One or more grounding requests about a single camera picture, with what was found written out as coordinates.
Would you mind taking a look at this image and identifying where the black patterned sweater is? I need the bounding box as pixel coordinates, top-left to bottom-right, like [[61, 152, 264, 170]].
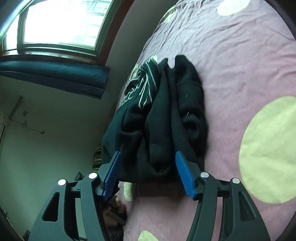
[[102, 55, 208, 183]]

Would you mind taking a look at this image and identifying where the striped pillow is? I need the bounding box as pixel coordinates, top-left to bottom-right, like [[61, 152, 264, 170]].
[[92, 143, 102, 172]]

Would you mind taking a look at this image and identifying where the teal curtain right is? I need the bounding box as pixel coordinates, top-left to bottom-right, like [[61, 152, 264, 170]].
[[1, 60, 110, 99]]

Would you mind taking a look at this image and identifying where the pink dotted bed sheet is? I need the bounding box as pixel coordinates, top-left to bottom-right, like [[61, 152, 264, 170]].
[[115, 0, 296, 241]]

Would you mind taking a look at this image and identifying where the wall cable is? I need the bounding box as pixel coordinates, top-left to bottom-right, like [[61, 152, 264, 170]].
[[9, 95, 46, 135]]

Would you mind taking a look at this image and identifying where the window with white frame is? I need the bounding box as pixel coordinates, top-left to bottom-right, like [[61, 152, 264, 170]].
[[1, 1, 134, 66]]

